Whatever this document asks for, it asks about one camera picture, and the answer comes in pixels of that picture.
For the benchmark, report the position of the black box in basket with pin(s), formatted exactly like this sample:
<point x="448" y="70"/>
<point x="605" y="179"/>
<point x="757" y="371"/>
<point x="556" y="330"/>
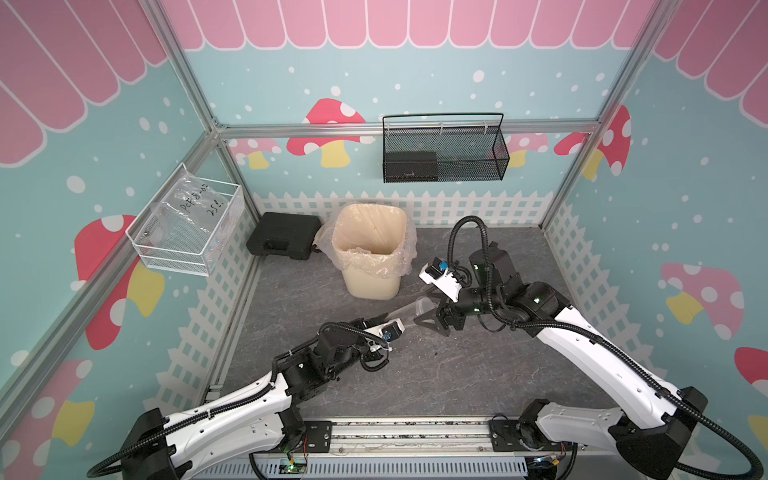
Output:
<point x="410" y="166"/>

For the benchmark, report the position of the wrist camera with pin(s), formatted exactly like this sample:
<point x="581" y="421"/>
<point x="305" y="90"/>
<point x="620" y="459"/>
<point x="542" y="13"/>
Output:
<point x="437" y="274"/>
<point x="392" y="333"/>

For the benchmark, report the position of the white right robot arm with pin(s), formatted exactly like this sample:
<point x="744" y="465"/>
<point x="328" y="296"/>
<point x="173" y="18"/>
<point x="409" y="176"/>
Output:
<point x="649" y="432"/>

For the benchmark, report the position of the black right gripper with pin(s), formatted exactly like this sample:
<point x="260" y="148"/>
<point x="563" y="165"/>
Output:
<point x="438" y="325"/>

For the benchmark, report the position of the clear plastic bin liner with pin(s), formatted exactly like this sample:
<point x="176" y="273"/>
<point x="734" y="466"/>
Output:
<point x="323" y="241"/>

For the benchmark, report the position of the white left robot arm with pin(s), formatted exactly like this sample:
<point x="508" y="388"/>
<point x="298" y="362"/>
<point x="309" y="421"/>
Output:
<point x="262" y="416"/>

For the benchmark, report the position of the clear tea jar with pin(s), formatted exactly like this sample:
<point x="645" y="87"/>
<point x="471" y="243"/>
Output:
<point x="407" y="314"/>

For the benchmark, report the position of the black plastic tool case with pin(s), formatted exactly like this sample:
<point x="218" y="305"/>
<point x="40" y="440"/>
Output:
<point x="284" y="234"/>

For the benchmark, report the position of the white wire wall basket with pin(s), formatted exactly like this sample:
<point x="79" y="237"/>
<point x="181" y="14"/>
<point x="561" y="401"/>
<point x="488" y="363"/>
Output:
<point x="161" y="264"/>

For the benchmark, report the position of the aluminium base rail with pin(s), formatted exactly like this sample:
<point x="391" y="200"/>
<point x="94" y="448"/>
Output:
<point x="421" y="448"/>

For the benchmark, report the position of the black wire mesh basket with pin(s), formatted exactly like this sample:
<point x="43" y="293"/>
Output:
<point x="469" y="146"/>

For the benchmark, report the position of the cream plastic trash bin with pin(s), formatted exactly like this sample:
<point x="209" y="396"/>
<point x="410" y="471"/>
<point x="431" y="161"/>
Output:
<point x="368" y="242"/>

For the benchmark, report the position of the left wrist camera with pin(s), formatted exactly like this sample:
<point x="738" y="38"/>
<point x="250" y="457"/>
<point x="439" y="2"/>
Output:
<point x="392" y="333"/>

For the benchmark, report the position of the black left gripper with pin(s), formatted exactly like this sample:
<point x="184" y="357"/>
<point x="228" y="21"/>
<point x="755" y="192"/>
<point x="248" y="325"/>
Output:
<point x="367" y="325"/>

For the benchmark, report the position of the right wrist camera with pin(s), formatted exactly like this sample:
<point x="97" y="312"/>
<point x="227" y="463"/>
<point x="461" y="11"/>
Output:
<point x="437" y="274"/>

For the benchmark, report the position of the clear plastic bag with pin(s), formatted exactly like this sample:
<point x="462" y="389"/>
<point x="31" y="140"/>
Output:
<point x="193" y="221"/>

